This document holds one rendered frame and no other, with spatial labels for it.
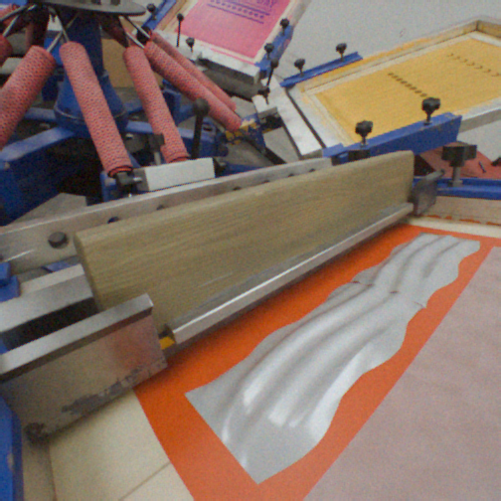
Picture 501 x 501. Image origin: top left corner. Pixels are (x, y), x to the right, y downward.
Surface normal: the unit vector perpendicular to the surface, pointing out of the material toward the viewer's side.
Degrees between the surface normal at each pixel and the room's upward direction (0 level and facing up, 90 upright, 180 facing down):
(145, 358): 58
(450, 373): 32
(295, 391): 7
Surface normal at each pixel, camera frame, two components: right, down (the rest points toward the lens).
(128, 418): -0.12, -0.92
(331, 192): 0.64, 0.18
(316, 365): 0.27, -0.68
